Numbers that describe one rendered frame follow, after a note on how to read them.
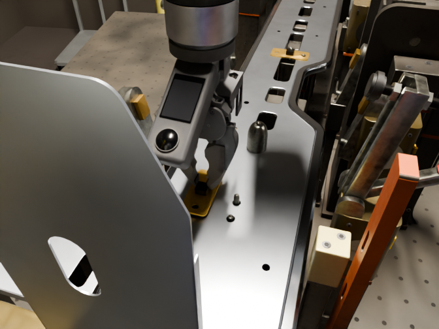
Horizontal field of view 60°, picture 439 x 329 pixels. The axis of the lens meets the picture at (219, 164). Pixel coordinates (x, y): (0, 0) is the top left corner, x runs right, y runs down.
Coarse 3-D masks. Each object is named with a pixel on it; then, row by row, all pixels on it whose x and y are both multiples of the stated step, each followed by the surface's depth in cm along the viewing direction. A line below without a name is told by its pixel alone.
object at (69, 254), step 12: (60, 240) 48; (60, 252) 47; (72, 252) 47; (0, 264) 45; (72, 264) 45; (0, 276) 44; (0, 288) 43; (12, 288) 43; (84, 288) 43; (24, 300) 43
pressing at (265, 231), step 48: (288, 0) 112; (336, 0) 111; (288, 96) 73; (240, 144) 62; (288, 144) 62; (240, 192) 54; (288, 192) 54; (240, 240) 48; (288, 240) 48; (240, 288) 43; (288, 288) 43
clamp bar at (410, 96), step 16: (368, 80) 37; (384, 80) 35; (400, 80) 36; (416, 80) 35; (368, 96) 36; (400, 96) 34; (416, 96) 34; (432, 96) 35; (384, 112) 39; (400, 112) 35; (416, 112) 35; (384, 128) 37; (400, 128) 36; (368, 144) 42; (384, 144) 38; (368, 160) 39; (384, 160) 39; (352, 176) 45; (368, 176) 41; (352, 192) 43; (368, 192) 42
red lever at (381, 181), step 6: (432, 168) 40; (438, 168) 40; (420, 174) 41; (426, 174) 40; (432, 174) 40; (438, 174) 40; (378, 180) 44; (384, 180) 43; (420, 180) 40; (426, 180) 40; (432, 180) 40; (438, 180) 40; (372, 186) 43; (378, 186) 43; (420, 186) 41; (426, 186) 41; (372, 192) 43; (378, 192) 43
